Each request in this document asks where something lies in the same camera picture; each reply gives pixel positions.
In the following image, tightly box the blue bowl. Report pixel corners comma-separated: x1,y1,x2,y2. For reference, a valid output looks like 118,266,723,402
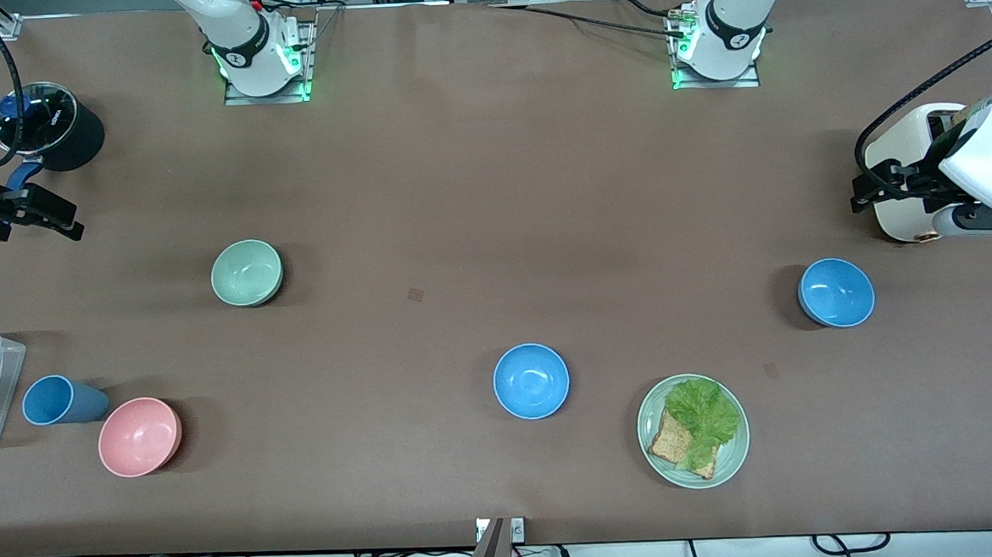
491,341,573,422
796,255,878,331

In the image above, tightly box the green bowl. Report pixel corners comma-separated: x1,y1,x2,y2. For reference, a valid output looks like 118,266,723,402
209,238,286,309

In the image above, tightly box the pink bowl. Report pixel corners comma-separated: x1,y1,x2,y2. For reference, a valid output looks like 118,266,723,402
96,395,187,480

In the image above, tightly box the white toaster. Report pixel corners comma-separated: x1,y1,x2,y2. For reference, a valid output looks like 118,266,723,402
861,101,983,246

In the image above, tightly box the glass pot lid blue knob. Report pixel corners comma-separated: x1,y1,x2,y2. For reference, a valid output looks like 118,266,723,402
0,80,82,158

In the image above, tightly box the blue cup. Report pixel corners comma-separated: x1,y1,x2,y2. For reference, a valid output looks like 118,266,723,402
20,372,113,428

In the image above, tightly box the green lettuce leaf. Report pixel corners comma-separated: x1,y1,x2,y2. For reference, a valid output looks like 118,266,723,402
663,375,745,475

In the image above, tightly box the brown bread slice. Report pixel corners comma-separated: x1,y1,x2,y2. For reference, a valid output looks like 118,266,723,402
645,406,720,484

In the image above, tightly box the green plate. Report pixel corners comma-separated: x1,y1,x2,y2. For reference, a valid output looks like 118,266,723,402
634,370,754,493

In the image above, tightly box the black pot blue handle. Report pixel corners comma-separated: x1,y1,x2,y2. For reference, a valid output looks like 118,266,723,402
0,78,109,201

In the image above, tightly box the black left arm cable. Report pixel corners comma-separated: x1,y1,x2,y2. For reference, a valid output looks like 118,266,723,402
847,21,992,177

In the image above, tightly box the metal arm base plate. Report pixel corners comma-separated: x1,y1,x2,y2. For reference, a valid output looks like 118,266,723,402
220,16,320,108
666,2,764,92

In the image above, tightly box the black looped floor cable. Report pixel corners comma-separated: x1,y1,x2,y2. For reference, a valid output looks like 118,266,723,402
810,531,893,556

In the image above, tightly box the black braided table cable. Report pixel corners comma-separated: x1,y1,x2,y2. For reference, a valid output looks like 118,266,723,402
488,0,689,48

